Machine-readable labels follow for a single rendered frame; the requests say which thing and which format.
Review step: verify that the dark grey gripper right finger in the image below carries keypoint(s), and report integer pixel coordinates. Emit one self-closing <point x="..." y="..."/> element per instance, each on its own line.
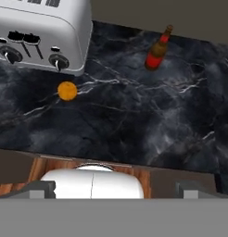
<point x="193" y="189"/>

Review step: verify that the brown beer bottle red label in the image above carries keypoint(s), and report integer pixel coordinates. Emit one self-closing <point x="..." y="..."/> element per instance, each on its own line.
<point x="156" y="55"/>

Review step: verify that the white rounded object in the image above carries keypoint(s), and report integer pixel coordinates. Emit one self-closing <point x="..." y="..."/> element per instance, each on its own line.
<point x="94" y="183"/>

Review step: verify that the orange fruit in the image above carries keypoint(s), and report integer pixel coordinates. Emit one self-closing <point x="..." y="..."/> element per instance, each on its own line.
<point x="67" y="91"/>

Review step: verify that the silver toaster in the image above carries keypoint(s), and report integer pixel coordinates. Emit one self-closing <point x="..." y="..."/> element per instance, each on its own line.
<point x="44" y="31"/>

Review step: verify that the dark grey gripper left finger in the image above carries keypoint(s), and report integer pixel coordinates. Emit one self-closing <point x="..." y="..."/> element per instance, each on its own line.
<point x="41" y="189"/>

